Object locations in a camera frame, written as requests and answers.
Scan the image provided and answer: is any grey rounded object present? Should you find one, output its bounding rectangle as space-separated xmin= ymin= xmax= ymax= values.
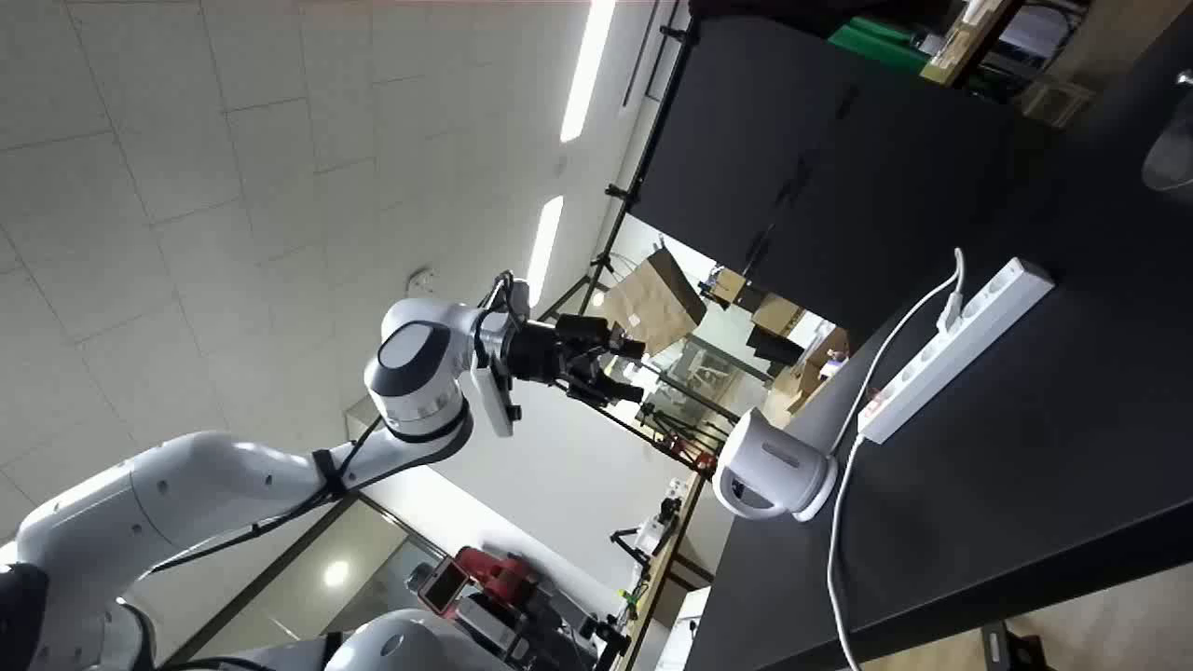
xmin=1138 ymin=70 xmax=1193 ymax=198

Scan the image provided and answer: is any large cardboard box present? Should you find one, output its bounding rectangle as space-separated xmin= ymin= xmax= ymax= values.
xmin=600 ymin=246 xmax=710 ymax=360

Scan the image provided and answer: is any white extension cord power strip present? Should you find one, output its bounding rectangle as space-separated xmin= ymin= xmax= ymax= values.
xmin=852 ymin=255 xmax=1060 ymax=446

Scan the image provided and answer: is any short ceiling light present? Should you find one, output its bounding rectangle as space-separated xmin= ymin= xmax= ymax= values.
xmin=523 ymin=194 xmax=569 ymax=309

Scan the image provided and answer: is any red machine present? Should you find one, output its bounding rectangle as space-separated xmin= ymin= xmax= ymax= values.
xmin=438 ymin=542 xmax=541 ymax=625

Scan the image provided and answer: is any long ceiling light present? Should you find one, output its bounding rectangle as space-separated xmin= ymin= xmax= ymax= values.
xmin=556 ymin=0 xmax=621 ymax=150

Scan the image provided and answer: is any black tripod stand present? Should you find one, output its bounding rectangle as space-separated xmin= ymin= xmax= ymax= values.
xmin=545 ymin=180 xmax=656 ymax=327

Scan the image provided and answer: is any black backdrop panel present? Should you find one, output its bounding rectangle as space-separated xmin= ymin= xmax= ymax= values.
xmin=630 ymin=12 xmax=1074 ymax=344

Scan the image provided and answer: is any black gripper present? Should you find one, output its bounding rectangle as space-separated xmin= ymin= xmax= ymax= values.
xmin=504 ymin=313 xmax=652 ymax=409

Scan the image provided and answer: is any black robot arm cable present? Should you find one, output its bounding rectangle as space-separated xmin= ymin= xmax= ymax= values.
xmin=142 ymin=419 xmax=390 ymax=583

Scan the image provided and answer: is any green box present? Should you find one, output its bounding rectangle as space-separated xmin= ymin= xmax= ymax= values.
xmin=828 ymin=12 xmax=933 ymax=81

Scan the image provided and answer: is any white power cable with plug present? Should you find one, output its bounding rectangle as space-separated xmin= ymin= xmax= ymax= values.
xmin=825 ymin=246 xmax=974 ymax=671

